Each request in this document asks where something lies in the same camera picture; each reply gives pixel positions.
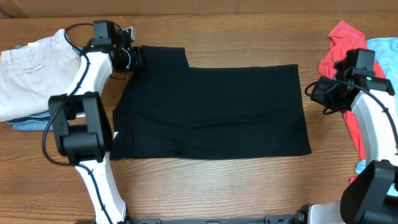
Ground red shirt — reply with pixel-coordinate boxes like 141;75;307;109
317;20;386;185

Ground light blue shirt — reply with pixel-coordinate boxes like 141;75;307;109
354;37;398;197

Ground beige folded pants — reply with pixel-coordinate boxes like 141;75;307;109
0;28;82;123

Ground blue folded jeans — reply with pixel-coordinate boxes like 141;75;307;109
4;45;85;132

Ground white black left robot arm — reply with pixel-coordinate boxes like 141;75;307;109
42;21;142;223

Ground black t-shirt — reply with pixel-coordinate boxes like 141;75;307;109
110;46;312;160

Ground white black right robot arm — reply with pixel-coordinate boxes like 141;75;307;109
288;49;397;224

